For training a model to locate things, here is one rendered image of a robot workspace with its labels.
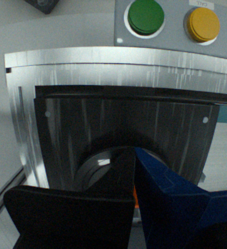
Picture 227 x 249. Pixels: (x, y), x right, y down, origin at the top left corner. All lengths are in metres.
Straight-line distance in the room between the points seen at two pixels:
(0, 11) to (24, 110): 0.24
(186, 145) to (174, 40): 0.13
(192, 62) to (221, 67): 0.04
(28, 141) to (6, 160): 0.21
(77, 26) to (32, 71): 0.13
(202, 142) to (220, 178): 0.16
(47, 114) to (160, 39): 0.16
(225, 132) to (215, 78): 0.12
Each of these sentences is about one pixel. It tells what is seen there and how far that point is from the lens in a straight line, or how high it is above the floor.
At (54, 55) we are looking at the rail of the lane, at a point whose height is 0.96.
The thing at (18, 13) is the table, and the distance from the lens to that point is 0.37.
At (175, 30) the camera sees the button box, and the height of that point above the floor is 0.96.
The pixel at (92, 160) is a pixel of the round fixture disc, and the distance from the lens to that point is 0.18.
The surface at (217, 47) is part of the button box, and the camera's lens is 0.22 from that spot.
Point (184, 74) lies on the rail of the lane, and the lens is 0.20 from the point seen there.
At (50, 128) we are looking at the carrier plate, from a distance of 0.20.
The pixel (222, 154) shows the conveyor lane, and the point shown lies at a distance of 0.33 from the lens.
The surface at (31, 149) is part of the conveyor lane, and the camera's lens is 0.26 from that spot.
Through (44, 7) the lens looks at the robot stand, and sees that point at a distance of 0.32.
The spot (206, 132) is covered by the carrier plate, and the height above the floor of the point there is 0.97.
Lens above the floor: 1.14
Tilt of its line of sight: 71 degrees down
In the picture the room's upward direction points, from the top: 173 degrees counter-clockwise
